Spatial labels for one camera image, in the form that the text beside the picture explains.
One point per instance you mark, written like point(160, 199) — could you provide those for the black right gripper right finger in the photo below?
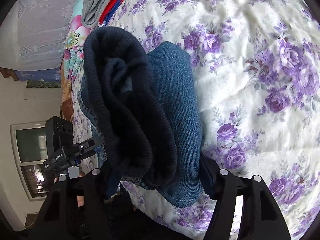
point(261, 217)

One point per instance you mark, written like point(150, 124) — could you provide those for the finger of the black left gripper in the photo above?
point(86, 148)

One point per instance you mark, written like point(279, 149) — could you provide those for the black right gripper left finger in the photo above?
point(86, 222)

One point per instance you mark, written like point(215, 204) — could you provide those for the blue denim jeans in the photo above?
point(143, 105)

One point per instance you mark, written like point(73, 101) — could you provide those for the person's left hand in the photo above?
point(73, 198)

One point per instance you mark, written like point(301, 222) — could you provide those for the wooden headboard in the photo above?
point(67, 111)

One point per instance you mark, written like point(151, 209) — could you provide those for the folded floral quilt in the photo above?
point(74, 43)

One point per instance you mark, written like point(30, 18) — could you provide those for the grey lace bed cover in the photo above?
point(33, 34)

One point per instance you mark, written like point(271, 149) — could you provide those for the purple floral bed sheet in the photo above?
point(256, 71)

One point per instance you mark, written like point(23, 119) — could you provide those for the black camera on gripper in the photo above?
point(59, 133)

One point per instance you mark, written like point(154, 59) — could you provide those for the window with white frame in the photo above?
point(28, 142)

